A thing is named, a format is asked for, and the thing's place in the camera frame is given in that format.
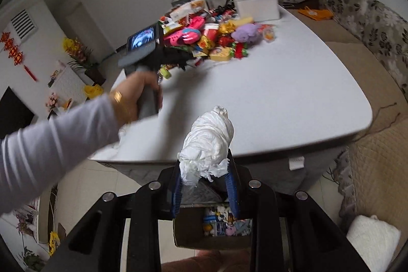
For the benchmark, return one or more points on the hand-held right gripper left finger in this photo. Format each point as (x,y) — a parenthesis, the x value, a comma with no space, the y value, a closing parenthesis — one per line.
(176,192)

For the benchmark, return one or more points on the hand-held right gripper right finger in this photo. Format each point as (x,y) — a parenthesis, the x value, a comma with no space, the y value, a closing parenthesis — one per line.
(231,189)

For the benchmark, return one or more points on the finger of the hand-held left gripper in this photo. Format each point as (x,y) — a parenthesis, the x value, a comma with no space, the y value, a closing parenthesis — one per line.
(178,58)

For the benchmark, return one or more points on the pile of toys and wrappers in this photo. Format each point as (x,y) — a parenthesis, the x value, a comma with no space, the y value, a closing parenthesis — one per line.
(207,42)

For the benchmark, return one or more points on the heap of mixed small items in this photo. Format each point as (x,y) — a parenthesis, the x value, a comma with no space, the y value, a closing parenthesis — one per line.
(223,222)

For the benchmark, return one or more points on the cardboard box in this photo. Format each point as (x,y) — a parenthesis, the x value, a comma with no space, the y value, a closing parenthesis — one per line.
(188,227)

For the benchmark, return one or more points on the white tissue wad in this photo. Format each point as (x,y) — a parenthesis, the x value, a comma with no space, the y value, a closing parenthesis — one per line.
(207,138)

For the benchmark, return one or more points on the person's left forearm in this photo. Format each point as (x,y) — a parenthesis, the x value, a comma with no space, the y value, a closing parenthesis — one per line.
(47,151)

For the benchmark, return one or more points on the person's left hand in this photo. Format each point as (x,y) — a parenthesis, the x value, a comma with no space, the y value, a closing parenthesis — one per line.
(137,84)

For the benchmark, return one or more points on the pink clog shoe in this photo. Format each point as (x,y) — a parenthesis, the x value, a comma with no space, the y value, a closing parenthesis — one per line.
(185,35)

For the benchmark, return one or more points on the red cup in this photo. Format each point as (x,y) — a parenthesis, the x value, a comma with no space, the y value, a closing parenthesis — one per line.
(210,31)

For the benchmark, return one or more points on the yellow candy box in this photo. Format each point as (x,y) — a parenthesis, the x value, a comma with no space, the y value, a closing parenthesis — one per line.
(220,53)

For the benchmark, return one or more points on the orange white tissue pack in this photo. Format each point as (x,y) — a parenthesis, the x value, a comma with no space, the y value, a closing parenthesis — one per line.
(188,9)

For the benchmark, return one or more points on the yellow orchid in dark vase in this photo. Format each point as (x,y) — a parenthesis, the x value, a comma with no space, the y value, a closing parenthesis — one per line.
(76,52)

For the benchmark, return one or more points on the white paper label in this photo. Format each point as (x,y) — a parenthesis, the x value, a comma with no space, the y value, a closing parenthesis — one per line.
(295,163)

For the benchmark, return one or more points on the purple plush toy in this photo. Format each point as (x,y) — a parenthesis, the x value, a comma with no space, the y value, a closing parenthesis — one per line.
(245,33)

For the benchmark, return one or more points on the person's brown trouser leg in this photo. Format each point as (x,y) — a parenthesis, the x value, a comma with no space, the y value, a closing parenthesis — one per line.
(204,261)

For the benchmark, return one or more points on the yellow sponge wedge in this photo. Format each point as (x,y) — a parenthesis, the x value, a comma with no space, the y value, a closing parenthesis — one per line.
(244,21)

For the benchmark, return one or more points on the white radiator cabinet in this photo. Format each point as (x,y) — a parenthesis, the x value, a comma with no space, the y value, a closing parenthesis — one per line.
(68,84)

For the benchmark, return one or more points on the white tissue box organizer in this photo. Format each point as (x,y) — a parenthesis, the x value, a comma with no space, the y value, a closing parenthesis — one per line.
(258,7)

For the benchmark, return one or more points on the pink flower bouquet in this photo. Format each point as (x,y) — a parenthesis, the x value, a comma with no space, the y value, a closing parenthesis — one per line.
(52,100)

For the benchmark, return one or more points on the white air conditioner vent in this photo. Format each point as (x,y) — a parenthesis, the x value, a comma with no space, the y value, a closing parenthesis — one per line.
(23,24)

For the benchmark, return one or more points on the orange bag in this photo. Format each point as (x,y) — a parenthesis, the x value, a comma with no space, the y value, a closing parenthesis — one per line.
(315,14)

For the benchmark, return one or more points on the white pillow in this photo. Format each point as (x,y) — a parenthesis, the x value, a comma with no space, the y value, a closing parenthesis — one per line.
(373,235)

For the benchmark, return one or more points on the beige quilted sofa cover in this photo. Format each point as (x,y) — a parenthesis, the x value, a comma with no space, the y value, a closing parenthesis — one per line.
(379,163)

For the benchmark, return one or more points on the black television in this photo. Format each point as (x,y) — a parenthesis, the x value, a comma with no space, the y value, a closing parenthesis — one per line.
(12,116)

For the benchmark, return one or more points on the floral sofa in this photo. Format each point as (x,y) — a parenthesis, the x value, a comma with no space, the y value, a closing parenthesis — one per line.
(376,26)

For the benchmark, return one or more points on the red knot wall decoration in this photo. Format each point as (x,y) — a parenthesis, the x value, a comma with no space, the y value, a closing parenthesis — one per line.
(16,52)

